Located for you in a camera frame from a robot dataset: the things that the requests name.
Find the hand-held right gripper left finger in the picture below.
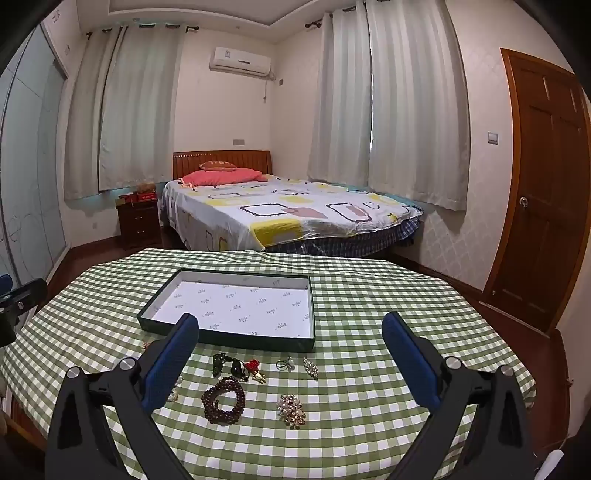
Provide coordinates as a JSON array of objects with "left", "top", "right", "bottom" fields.
[{"left": 45, "top": 313, "right": 200, "bottom": 480}]

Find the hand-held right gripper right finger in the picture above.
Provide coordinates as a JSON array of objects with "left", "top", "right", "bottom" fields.
[{"left": 381, "top": 311, "right": 546, "bottom": 480}]

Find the dark red bead bracelet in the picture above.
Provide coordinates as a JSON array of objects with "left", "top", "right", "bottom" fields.
[{"left": 201, "top": 376, "right": 247, "bottom": 425}]

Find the white shallow box tray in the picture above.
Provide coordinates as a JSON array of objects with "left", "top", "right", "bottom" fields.
[{"left": 137, "top": 268, "right": 317, "bottom": 353}]

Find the gold flower brooch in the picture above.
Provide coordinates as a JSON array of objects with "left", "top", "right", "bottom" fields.
[{"left": 276, "top": 394, "right": 307, "bottom": 428}]

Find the green checked tablecloth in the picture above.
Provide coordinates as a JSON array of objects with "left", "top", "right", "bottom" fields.
[{"left": 0, "top": 248, "right": 539, "bottom": 480}]

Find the frosted glass wardrobe door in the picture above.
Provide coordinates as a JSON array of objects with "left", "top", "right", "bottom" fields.
[{"left": 0, "top": 23, "right": 72, "bottom": 296}]

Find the dark wooden nightstand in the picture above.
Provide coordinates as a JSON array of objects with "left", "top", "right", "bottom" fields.
[{"left": 115, "top": 196, "right": 161, "bottom": 250}]

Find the blue plaid bed skirt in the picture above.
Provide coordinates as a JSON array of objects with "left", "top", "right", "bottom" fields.
[{"left": 263, "top": 217, "right": 421, "bottom": 258}]

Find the white curtain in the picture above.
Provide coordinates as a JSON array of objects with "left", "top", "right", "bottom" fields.
[
  {"left": 64, "top": 30, "right": 126, "bottom": 200},
  {"left": 98, "top": 25, "right": 186, "bottom": 193},
  {"left": 366, "top": 0, "right": 472, "bottom": 212},
  {"left": 307, "top": 10, "right": 374, "bottom": 184}
]

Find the bed with patterned sheet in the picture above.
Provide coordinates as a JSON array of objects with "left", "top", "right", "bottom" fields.
[{"left": 160, "top": 174, "right": 424, "bottom": 252}]

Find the pink pillow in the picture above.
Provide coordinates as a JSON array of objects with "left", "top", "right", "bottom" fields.
[{"left": 179, "top": 168, "right": 269, "bottom": 188}]

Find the wooden headboard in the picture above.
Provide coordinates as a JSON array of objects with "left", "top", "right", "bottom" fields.
[{"left": 172, "top": 150, "right": 273, "bottom": 181}]

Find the brown wooden door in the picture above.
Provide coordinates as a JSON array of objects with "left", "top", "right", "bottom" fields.
[{"left": 480, "top": 48, "right": 591, "bottom": 333}]

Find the white air conditioner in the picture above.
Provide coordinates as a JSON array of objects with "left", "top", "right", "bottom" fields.
[{"left": 209, "top": 46, "right": 272, "bottom": 77}]

